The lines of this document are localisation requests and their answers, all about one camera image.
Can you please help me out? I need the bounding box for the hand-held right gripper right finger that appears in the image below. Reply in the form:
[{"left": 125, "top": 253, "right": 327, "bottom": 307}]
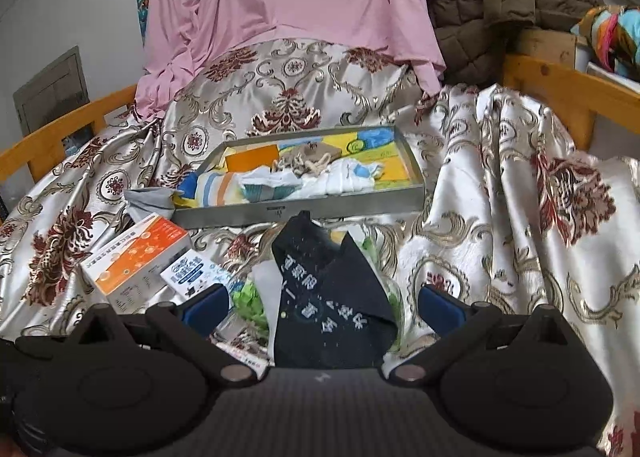
[{"left": 382, "top": 284, "right": 569, "bottom": 385}]

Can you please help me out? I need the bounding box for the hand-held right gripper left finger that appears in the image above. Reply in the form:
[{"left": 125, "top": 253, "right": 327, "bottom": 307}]
[{"left": 75, "top": 283, "right": 258, "bottom": 385}]

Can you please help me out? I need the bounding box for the grey metal tray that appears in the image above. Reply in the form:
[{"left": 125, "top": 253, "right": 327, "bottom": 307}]
[{"left": 172, "top": 123, "right": 427, "bottom": 230}]

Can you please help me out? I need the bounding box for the black printed cloth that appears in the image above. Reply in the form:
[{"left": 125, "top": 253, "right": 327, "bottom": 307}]
[{"left": 270, "top": 211, "right": 398, "bottom": 370}]

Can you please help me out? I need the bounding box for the grey cloth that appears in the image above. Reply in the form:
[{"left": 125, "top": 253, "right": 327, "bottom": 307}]
[{"left": 122, "top": 187, "right": 176, "bottom": 220}]

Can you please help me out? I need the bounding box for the blue striped towel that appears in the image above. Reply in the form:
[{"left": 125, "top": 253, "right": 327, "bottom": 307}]
[{"left": 177, "top": 170, "right": 251, "bottom": 210}]

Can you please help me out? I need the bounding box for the white teal printed cloth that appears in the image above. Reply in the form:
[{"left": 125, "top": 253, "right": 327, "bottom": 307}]
[{"left": 240, "top": 170, "right": 308, "bottom": 203}]

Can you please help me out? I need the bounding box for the white quilted baby cloth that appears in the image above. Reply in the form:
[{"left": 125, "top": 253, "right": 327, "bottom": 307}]
[{"left": 300, "top": 160, "right": 386, "bottom": 199}]

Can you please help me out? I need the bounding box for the beige knitted pouch with cord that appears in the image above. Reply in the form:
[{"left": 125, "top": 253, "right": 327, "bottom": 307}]
[{"left": 272, "top": 142, "right": 343, "bottom": 175}]

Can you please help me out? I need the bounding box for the blue white small packet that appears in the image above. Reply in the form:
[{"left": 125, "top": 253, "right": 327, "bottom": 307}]
[{"left": 160, "top": 249, "right": 236, "bottom": 298}]

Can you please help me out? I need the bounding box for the clear bag with green contents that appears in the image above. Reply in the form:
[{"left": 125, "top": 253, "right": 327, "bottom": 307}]
[{"left": 215, "top": 232, "right": 406, "bottom": 368}]

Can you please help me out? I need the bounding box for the printed paper leaflet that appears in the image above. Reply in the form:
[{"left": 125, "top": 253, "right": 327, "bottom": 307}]
[{"left": 215, "top": 327, "right": 273, "bottom": 370}]

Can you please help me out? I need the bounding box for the orange white cardboard box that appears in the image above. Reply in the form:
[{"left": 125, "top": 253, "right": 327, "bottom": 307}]
[{"left": 80, "top": 214, "right": 193, "bottom": 315}]

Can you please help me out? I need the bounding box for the floral satin blanket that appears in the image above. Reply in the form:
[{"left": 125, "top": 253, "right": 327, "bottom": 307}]
[{"left": 0, "top": 37, "right": 640, "bottom": 457}]

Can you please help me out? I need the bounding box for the grey panelled door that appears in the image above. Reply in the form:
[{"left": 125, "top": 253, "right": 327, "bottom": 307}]
[{"left": 12, "top": 44, "right": 91, "bottom": 143}]

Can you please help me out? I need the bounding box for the colourful striped cloth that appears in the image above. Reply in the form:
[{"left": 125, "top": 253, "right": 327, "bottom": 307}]
[{"left": 570, "top": 4, "right": 640, "bottom": 83}]

